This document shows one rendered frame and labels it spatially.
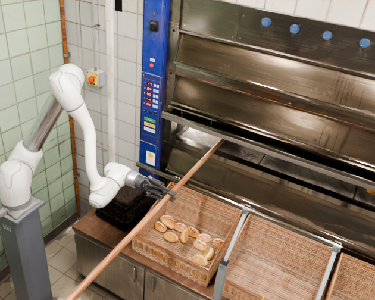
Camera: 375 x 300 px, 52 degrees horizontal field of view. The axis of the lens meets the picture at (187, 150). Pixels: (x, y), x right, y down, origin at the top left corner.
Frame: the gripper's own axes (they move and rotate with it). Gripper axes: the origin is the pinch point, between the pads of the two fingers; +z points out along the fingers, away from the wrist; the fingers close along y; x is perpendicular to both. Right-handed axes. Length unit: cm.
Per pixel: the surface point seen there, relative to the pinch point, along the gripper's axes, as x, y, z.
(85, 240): 0, 70, -62
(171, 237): -24, 56, -8
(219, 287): 6, 42, 39
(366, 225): -55, 13, 99
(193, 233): -36, 57, 2
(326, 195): -54, 2, 73
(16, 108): -8, -10, -122
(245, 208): -16.1, 2.2, 37.9
